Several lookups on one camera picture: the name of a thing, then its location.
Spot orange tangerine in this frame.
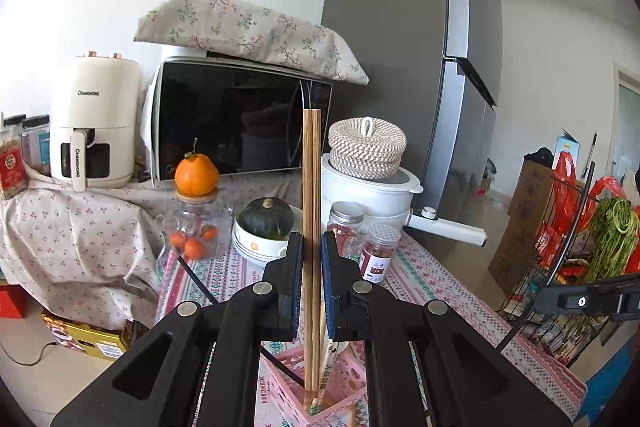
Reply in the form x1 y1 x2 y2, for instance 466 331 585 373
174 140 220 197

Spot floral cloth cover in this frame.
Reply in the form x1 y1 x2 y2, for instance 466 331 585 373
134 0 369 86

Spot woven rattan basket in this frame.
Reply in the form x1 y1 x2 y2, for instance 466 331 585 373
329 116 407 180

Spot yellow printed box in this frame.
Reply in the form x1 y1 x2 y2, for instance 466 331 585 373
40 310 130 361

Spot cardboard box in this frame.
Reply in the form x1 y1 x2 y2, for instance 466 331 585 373
488 160 584 294

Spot wrapped disposable chopsticks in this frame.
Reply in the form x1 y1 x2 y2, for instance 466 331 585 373
309 353 337 415

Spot pink plastic utensil basket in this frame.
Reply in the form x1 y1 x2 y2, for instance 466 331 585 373
254 338 369 427

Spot bamboo chopstick pair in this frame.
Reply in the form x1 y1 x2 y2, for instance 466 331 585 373
302 108 321 407

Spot red label seasoning jar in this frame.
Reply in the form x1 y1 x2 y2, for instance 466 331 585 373
0 120 28 199

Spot floral white table cloth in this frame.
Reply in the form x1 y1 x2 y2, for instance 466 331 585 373
0 166 306 331

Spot glass jar with tomatoes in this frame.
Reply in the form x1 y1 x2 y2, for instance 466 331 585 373
156 188 231 261

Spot black chopstick gold tip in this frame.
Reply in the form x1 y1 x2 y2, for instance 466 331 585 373
178 253 305 387

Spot red box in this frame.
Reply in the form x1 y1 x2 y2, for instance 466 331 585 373
0 284 27 319

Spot white electric pot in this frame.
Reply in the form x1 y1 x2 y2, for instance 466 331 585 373
321 153 487 247

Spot dark green pumpkin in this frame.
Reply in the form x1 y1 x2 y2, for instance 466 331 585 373
236 197 295 241

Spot cream air fryer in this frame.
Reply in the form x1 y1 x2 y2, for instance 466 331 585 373
50 52 142 192

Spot black microwave oven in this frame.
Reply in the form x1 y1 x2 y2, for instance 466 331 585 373
141 56 333 187

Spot black wire rack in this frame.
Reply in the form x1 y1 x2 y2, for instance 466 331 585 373
489 153 639 365

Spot jar of red goji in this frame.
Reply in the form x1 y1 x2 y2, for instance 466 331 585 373
326 202 364 262

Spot labelled jar dried fruit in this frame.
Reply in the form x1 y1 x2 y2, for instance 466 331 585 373
359 223 401 284

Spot white bowl green handle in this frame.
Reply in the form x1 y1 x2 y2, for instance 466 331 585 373
232 204 302 265

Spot grey refrigerator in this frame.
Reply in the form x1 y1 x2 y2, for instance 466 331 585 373
321 0 502 219

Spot clear black lid jar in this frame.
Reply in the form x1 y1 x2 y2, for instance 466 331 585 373
21 115 51 176

